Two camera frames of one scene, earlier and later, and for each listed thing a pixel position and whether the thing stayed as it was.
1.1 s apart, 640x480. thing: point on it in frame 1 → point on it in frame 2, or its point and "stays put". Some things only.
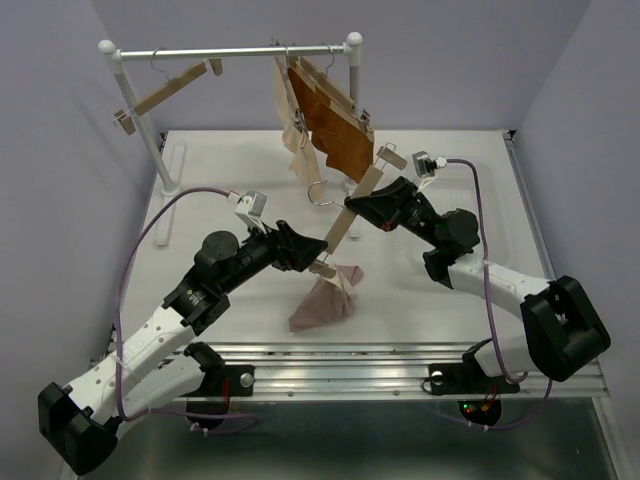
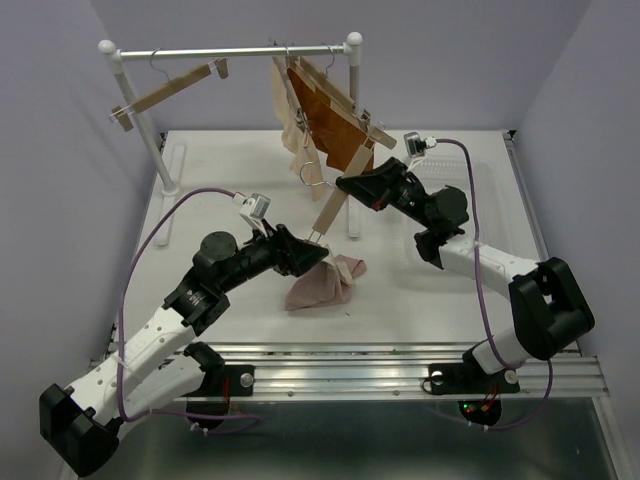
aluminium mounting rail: (339, 372) stays put
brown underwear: (345, 144) stays put
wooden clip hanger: (388, 156) → (355, 165)
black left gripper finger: (301, 246) stays put
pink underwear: (330, 300) → (326, 283)
